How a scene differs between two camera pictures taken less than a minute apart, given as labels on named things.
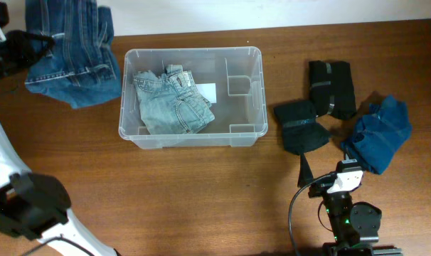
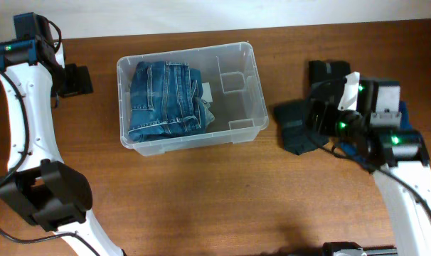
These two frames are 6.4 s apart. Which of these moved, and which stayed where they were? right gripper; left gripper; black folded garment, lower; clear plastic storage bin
Moved: left gripper; right gripper
Stayed: black folded garment, lower; clear plastic storage bin
